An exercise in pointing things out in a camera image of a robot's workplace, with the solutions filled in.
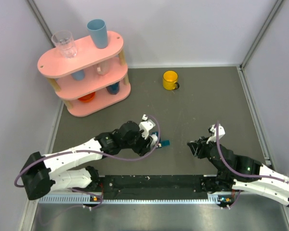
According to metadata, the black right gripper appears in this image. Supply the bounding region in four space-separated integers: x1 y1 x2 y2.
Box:
188 135 226 173

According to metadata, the teal pill organizer box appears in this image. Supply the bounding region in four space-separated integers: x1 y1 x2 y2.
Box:
151 131 170 149

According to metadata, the white pill bottle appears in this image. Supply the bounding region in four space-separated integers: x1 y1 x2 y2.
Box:
150 134 159 149

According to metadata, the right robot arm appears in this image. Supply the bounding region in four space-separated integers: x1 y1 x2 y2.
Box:
187 137 289 208

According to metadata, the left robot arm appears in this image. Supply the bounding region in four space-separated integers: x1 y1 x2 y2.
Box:
17 119 158 200

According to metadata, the dark blue faceted cup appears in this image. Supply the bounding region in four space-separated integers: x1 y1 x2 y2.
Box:
106 82 120 95

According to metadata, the yellow mug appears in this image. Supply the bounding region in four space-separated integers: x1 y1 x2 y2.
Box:
163 70 180 90

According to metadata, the orange plastic bowl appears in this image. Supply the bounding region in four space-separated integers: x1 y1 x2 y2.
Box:
78 92 95 103

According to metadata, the pink three-tier wooden shelf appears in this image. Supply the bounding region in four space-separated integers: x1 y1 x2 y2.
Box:
37 31 131 117

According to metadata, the small light blue cup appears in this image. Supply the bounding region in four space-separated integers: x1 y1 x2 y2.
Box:
71 70 85 81

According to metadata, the light blue plastic tumbler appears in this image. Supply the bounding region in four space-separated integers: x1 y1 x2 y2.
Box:
87 19 108 49

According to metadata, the clear drinking glass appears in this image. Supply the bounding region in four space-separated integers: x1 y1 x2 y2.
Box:
52 30 78 58

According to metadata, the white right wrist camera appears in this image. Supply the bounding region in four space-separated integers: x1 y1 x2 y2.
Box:
206 122 225 144

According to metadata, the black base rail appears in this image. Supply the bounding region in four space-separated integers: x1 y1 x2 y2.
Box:
100 175 218 200

